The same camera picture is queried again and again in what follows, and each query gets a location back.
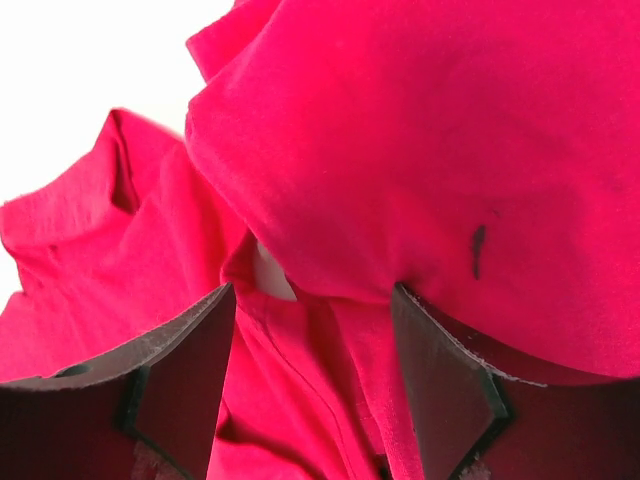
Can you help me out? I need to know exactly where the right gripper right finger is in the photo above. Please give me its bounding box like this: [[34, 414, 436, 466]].
[[391, 284, 639, 479]]

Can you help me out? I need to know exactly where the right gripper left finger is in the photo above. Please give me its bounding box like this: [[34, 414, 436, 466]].
[[1, 284, 236, 479]]

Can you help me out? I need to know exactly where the red t-shirt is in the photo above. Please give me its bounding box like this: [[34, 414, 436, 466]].
[[1, 110, 422, 479], [185, 1, 639, 379]]

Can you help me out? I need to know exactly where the folded red t-shirt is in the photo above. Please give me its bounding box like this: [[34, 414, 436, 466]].
[[185, 1, 639, 379]]

